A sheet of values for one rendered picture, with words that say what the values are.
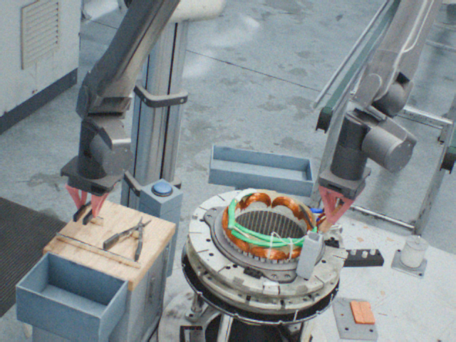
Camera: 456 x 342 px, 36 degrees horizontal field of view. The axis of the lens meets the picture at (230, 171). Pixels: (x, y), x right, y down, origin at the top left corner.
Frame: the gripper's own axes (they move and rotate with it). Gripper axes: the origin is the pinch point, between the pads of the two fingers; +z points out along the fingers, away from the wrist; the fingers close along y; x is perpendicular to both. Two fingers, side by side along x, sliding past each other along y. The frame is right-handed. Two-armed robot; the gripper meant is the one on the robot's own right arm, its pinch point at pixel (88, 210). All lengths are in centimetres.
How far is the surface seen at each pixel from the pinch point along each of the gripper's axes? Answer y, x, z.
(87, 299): 5.0, -7.3, 14.7
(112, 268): 8.5, -5.5, 6.6
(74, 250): -0.1, -4.5, 6.7
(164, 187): 5.8, 26.3, 7.6
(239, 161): 17, 49, 8
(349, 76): 28, 179, 31
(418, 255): 67, 61, 26
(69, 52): -127, 229, 85
